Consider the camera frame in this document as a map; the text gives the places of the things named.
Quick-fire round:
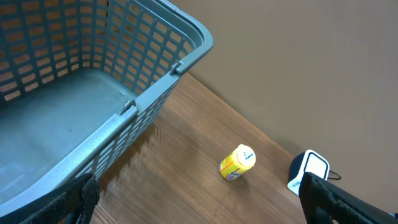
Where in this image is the yellow mentos gum bottle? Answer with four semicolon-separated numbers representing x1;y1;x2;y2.
219;144;256;180

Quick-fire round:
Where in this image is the white barcode scanner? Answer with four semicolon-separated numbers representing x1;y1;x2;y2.
287;149;330;196

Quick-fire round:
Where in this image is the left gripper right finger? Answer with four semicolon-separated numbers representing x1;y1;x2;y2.
299;172;397;224

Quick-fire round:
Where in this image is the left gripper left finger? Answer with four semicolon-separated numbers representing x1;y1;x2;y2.
1;173;100;224

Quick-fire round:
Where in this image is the grey plastic mesh basket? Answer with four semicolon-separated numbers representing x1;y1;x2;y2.
1;0;213;215

